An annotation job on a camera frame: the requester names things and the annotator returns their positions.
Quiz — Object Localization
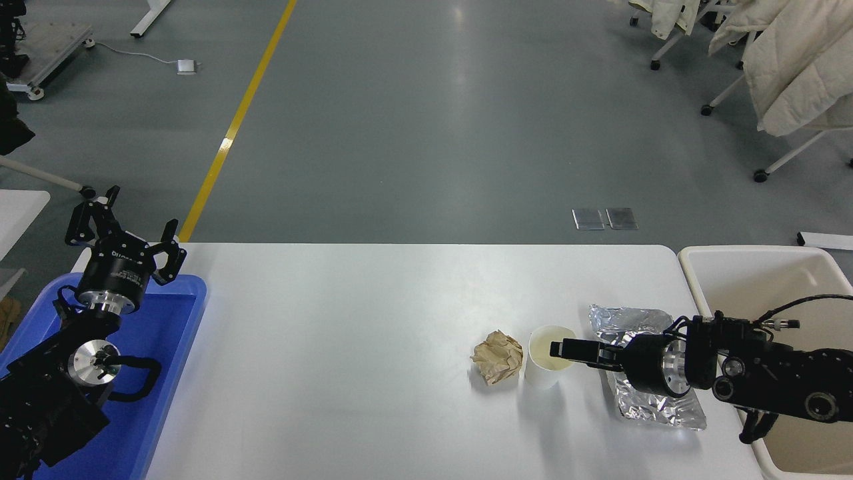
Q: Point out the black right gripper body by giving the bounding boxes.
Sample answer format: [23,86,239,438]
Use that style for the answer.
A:
[623,333,667,398]

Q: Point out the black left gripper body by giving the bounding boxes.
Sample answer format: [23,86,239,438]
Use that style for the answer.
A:
[75,232,158,302]

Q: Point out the white paper cup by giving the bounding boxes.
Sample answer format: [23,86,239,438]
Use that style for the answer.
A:
[524,325,578,391]

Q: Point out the silver foil tray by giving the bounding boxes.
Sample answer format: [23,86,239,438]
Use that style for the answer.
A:
[588,304,708,431]

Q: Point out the tan paper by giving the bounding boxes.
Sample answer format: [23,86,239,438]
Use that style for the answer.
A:
[470,330,524,386]

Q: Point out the white side table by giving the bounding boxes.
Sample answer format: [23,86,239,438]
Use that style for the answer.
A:
[0,190,51,262]

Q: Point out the blue plastic tray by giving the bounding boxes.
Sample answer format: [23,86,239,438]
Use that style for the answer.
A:
[0,272,208,480]

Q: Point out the large pale plastic bin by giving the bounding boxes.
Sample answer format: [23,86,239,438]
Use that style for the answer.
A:
[678,245,853,480]

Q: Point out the grey wheeled platform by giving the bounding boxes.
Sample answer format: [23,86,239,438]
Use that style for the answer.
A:
[0,20,96,101]

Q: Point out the black machine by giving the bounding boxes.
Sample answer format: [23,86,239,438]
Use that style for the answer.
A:
[0,0,29,75]

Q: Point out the white metal table foot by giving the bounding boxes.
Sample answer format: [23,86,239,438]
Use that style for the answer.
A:
[131,0,173,38]

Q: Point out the white flat bar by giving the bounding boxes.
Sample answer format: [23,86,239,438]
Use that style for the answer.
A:
[798,232,853,252]

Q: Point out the large cream quilted coat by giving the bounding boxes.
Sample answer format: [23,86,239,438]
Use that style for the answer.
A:
[708,0,853,139]

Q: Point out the small cream coat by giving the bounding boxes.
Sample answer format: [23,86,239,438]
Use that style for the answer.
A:
[630,0,700,39]

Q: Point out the white floor cable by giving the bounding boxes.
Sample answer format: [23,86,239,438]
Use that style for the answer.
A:
[93,41,181,66]

